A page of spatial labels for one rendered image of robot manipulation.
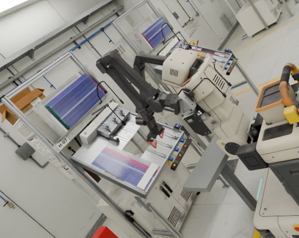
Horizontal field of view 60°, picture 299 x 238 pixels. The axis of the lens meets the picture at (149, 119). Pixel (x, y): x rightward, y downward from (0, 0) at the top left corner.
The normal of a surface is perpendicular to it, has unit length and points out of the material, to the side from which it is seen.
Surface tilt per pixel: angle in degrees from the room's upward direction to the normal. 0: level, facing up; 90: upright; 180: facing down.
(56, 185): 90
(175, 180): 90
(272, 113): 92
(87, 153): 45
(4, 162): 90
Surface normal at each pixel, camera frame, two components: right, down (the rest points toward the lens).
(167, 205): 0.60, -0.26
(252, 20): -0.49, 0.62
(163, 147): -0.03, -0.71
